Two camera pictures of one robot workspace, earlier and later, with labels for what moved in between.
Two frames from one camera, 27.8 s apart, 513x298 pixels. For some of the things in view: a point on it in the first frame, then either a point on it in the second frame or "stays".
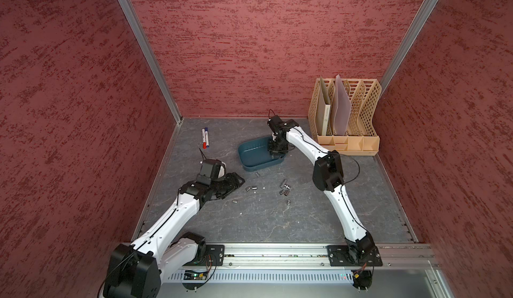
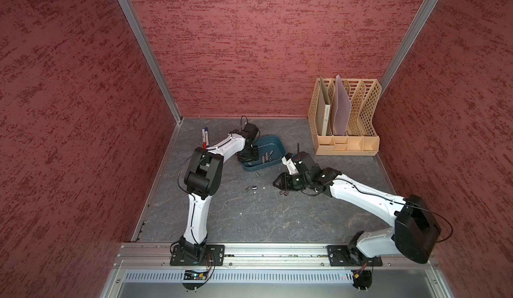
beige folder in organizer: (322, 109) stays
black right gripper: (273, 150) -> (284, 184)
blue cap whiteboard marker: (206, 137) stays
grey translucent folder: (341, 113) stays
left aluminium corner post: (135, 25) stays
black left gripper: (232, 179) -> (254, 157)
